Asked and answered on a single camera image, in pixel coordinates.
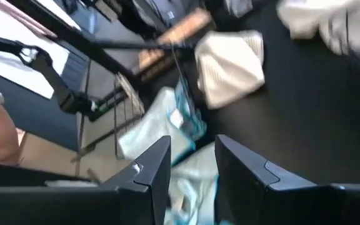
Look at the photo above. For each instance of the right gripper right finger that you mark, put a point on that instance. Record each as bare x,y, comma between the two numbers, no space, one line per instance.
292,206

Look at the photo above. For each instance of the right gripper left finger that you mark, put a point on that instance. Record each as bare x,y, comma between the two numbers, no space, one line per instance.
73,209

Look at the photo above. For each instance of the cardboard box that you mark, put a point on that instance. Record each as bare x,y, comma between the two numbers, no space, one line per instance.
58,156

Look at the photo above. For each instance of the dark blue panel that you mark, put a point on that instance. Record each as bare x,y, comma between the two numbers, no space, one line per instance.
36,118

